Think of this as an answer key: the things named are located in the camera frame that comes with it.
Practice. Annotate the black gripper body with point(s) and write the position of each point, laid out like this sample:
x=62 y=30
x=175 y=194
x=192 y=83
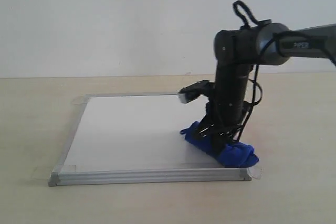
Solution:
x=228 y=115

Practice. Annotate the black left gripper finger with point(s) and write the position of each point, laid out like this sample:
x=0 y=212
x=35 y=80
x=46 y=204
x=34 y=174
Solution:
x=220 y=141

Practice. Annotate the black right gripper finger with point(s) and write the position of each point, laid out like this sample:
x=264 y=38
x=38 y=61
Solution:
x=202 y=129

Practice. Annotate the blue cloth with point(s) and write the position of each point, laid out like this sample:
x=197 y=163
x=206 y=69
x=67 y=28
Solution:
x=238 y=155

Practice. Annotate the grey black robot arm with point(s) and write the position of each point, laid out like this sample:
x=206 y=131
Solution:
x=238 y=53

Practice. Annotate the aluminium framed whiteboard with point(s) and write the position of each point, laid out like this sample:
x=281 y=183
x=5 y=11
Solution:
x=135 y=138

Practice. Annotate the clear tape near right corner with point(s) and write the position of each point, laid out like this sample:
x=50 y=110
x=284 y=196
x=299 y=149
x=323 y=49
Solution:
x=255 y=172

